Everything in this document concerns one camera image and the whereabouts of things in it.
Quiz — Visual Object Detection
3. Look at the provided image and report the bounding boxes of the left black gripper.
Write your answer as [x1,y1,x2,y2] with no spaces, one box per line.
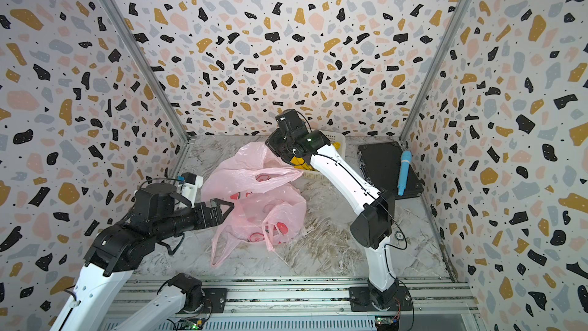
[155,195,237,242]

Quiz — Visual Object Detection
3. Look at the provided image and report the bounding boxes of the yellow banana bunch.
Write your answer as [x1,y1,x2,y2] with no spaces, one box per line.
[291,157,313,171]

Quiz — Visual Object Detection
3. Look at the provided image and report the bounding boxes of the pink plastic bag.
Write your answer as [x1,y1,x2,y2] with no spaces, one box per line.
[211,184,307,268]
[201,142,303,201]

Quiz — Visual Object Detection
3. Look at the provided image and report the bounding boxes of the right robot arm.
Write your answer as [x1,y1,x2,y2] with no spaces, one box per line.
[266,109,407,310]

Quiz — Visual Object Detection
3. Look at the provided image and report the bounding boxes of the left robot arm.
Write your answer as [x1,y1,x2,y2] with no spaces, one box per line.
[52,173,234,330]

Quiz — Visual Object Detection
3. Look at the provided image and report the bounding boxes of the white plastic basket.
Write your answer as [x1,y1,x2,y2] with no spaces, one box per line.
[298,130,347,182]

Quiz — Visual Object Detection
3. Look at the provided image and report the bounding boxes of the black case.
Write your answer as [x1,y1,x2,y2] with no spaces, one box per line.
[358,142,424,199]

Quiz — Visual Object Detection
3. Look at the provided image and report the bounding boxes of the left green circuit board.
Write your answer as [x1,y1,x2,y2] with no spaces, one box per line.
[177,318,205,331]

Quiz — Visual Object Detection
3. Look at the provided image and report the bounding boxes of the blue microphone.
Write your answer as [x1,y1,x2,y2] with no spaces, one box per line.
[398,150,412,196]

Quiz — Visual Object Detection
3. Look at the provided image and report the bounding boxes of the right circuit board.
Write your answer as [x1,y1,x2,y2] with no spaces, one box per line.
[375,317,399,331]

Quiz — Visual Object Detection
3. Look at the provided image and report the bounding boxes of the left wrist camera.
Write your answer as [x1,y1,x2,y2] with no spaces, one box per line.
[179,173,204,204]

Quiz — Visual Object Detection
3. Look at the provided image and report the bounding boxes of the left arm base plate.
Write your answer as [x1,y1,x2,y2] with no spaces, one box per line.
[182,288,228,315]

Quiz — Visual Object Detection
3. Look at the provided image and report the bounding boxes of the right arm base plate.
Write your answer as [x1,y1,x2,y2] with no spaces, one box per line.
[349,286,413,312]

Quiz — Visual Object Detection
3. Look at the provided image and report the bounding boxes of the aluminium rail frame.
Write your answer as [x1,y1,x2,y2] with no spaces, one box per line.
[88,276,481,331]

